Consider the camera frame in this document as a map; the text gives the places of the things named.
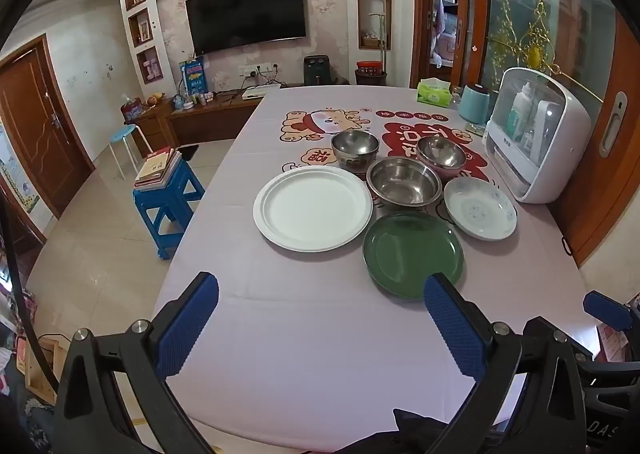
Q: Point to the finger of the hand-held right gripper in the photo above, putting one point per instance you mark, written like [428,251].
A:
[607,310]

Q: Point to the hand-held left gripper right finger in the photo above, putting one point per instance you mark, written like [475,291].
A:
[455,329]

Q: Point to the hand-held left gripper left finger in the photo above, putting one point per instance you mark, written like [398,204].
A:
[187,326]

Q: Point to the green plate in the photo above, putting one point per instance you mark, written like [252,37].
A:
[410,254]

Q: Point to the blue patterned white dish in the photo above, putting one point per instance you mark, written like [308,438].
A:
[480,209]

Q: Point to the large steel bowl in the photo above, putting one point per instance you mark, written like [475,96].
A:
[404,181]

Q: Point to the white plate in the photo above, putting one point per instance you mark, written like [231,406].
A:
[312,209]

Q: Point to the wooden framed glass sliding door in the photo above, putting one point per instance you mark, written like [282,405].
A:
[615,214]

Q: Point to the blue plastic stool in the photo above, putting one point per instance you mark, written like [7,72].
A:
[170,214]

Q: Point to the white lidded storage cabinet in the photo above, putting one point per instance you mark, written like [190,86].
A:
[550,169]

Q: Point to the wooden crate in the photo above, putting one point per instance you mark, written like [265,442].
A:
[42,376]

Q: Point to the stack of books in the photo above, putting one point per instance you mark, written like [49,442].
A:
[157,169]

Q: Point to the pink sided steel bowl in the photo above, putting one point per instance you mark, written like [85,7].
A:
[441,151]

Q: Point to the round light blue stool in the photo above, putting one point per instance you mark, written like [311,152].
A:
[122,134]

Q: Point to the wooden television cabinet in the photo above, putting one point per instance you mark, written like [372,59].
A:
[200,119]

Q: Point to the small steel bowl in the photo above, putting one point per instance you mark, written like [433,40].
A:
[355,144]

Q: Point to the teal label bottle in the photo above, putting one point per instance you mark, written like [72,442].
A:
[517,111]

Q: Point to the red tissue box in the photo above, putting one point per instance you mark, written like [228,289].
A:
[132,111]

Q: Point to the light blue kettle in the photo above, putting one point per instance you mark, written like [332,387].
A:
[474,106]

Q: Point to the green tissue box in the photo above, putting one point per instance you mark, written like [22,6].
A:
[432,95]

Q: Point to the brown wooden door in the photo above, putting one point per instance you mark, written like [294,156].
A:
[40,134]

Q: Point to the white set-top box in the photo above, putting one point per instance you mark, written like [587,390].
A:
[257,93]

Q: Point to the blue printed box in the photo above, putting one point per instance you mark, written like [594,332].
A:
[192,76]

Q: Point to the pink figurine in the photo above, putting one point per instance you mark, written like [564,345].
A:
[151,71]

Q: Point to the dark round container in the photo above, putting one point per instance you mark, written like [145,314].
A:
[371,76]

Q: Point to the black air fryer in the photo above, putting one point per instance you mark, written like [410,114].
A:
[317,70]

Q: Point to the black television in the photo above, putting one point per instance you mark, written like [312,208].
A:
[245,14]

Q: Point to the colourful wall chart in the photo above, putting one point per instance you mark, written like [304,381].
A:
[20,179]

